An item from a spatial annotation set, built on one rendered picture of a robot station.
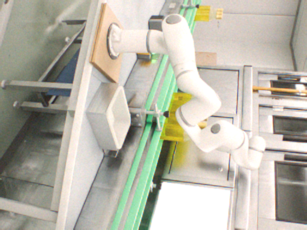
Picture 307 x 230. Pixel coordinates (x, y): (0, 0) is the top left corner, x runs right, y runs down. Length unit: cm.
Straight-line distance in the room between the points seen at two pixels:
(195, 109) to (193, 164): 49
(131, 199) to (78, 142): 30
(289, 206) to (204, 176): 40
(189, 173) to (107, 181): 41
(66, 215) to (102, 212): 14
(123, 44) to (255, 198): 88
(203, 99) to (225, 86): 92
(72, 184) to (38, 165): 62
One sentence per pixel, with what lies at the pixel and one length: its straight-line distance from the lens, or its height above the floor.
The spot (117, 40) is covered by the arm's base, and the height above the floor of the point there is 81.
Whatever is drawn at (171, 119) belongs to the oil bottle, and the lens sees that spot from 142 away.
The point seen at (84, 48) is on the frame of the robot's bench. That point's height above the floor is 67.
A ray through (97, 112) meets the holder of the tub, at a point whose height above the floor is 80.
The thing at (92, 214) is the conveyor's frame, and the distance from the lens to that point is 117.
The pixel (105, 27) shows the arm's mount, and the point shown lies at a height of 77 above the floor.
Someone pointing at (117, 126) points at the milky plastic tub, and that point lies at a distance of 130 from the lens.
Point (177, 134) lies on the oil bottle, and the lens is 137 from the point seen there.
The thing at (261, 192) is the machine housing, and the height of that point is 145.
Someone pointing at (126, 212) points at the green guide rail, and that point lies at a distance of 116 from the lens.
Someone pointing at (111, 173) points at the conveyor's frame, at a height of 82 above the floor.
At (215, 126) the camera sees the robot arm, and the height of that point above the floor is 122.
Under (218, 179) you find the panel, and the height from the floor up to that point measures 125.
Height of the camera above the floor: 126
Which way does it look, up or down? 14 degrees down
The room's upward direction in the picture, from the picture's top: 95 degrees clockwise
